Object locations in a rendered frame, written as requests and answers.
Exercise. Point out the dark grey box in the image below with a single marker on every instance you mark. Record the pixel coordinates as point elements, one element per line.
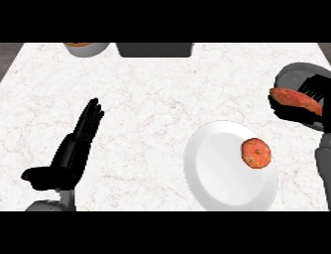
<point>155,49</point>

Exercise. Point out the round orange vegetable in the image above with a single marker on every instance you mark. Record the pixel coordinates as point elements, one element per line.
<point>256,153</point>

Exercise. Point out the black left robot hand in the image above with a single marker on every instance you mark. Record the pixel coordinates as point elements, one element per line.
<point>72,155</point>

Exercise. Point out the white plate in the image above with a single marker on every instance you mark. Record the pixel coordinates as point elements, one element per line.
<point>222,167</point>

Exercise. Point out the grey pan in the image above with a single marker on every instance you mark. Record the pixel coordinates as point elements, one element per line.
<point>293,74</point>

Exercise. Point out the orange sweet potato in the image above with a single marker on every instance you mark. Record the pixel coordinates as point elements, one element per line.
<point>296,100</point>

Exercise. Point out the grey cup with orange content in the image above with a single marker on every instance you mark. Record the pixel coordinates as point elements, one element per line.
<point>87,49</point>

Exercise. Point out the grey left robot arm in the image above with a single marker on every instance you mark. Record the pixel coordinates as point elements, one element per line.
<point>54,204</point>

